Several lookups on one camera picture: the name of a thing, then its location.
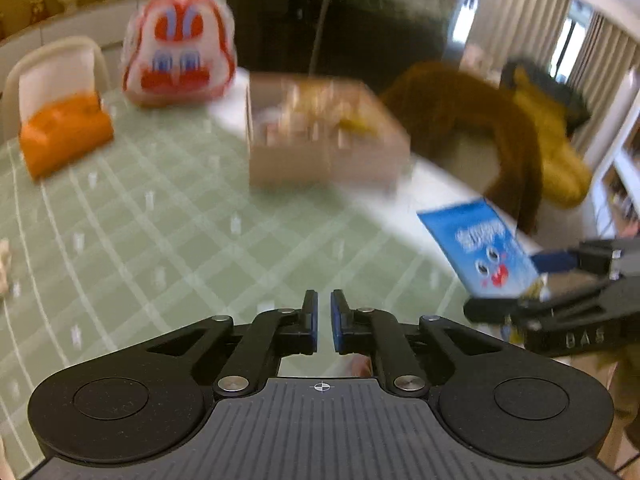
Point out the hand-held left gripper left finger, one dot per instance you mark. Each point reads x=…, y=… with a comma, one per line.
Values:
x=312, y=321

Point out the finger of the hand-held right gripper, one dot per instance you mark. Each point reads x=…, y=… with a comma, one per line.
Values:
x=552, y=261
x=500, y=309

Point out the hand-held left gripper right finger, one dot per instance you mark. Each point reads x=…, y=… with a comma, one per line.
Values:
x=336, y=321

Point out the blue snack packet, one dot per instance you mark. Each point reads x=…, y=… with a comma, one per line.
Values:
x=480, y=245

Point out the pink cardboard box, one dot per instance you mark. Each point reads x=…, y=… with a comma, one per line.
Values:
x=300, y=165

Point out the white bookshelf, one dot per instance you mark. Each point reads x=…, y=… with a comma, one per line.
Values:
x=617, y=195

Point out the yellow plush cloth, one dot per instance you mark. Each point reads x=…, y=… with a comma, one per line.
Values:
x=555, y=160

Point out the brown chair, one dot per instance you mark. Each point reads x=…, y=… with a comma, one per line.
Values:
x=475, y=120

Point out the beige curtain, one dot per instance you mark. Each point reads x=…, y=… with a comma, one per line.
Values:
x=530, y=20

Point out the glass fish tank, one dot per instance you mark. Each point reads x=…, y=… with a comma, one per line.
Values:
x=390, y=20

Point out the black appliance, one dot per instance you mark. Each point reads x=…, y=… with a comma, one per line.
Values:
x=307, y=22

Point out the rabbit face bag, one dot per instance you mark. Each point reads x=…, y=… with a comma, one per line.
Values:
x=180, y=45

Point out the orange tissue box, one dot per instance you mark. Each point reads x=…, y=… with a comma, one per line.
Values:
x=65, y=135

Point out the white chair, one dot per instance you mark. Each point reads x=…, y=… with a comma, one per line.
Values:
x=97, y=60

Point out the white tissue paper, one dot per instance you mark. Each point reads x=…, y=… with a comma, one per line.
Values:
x=55, y=82

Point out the small red doll figurine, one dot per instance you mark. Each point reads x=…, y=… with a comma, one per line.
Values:
x=37, y=7

